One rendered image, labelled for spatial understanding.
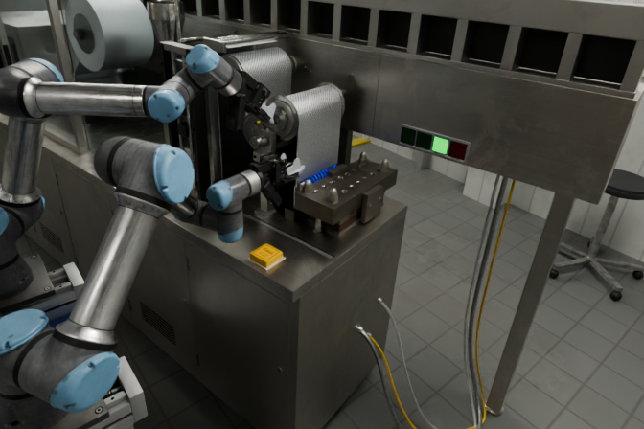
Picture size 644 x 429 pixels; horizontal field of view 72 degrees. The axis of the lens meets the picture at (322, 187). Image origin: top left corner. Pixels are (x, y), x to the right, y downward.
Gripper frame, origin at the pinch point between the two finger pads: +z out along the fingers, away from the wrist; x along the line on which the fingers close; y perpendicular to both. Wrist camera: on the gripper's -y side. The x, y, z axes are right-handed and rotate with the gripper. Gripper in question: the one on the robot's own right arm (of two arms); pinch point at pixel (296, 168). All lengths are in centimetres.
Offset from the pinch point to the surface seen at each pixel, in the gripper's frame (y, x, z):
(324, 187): -6.3, -8.3, 5.0
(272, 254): -16.5, -12.1, -24.4
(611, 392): -109, -114, 95
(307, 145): 6.9, -0.4, 4.6
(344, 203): -6.1, -20.1, 0.1
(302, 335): -39, -26, -26
